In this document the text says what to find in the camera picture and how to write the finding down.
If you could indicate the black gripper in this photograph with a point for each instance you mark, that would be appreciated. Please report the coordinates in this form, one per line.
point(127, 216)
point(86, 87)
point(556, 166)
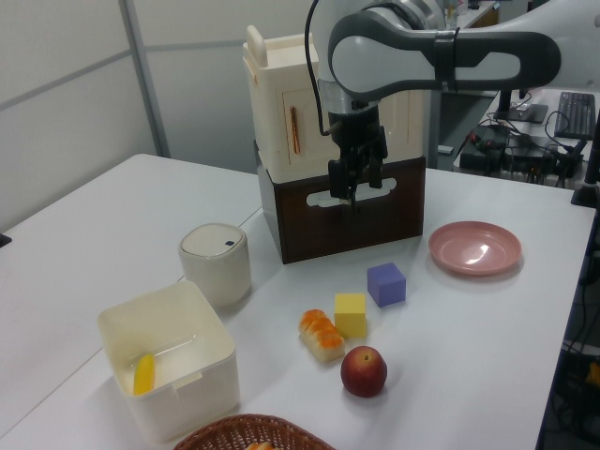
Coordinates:
point(354, 129)

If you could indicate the purple cube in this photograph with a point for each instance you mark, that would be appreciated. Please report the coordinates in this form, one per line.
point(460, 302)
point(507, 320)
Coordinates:
point(386, 286)

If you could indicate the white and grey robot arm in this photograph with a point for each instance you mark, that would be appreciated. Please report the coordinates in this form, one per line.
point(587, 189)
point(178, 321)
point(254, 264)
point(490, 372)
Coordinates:
point(375, 56)

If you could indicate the pink plate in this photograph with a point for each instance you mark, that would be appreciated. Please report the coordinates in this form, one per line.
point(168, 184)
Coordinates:
point(473, 250)

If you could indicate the yellow cube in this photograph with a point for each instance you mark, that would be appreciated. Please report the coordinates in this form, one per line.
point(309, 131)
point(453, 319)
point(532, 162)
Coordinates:
point(350, 316)

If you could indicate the dark brown box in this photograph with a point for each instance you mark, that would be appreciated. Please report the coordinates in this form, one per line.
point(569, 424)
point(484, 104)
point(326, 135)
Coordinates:
point(328, 229)

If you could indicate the cream toy cabinet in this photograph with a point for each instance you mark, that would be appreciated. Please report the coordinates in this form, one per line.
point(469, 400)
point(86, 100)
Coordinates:
point(281, 94)

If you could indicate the black electronics box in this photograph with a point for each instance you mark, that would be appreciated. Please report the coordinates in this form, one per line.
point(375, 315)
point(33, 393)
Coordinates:
point(473, 159)

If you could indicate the orange topped bread loaf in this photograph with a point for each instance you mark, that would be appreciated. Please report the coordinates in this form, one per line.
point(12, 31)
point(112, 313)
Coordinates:
point(322, 336)

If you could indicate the white lidded canister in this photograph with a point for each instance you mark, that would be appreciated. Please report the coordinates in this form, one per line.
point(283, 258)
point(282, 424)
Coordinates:
point(215, 262)

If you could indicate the black monitor stand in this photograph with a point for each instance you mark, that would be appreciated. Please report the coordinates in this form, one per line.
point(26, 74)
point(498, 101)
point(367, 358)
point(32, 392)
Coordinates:
point(520, 112)

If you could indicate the red apple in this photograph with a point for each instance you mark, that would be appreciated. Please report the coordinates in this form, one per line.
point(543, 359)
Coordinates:
point(363, 371)

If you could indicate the black keyboard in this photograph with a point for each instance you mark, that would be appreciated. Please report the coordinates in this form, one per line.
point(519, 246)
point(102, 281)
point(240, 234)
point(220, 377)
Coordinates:
point(575, 115)

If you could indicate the black pole clamp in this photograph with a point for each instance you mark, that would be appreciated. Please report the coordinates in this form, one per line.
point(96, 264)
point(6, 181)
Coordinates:
point(585, 194)

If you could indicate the white open plastic box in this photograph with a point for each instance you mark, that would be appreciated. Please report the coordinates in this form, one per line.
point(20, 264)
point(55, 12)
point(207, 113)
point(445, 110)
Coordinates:
point(197, 403)

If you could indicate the brown wicker basket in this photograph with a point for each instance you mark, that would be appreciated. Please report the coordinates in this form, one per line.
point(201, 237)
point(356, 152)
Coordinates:
point(225, 433)

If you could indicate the yellow banana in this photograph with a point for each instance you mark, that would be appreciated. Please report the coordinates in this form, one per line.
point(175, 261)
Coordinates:
point(143, 375)

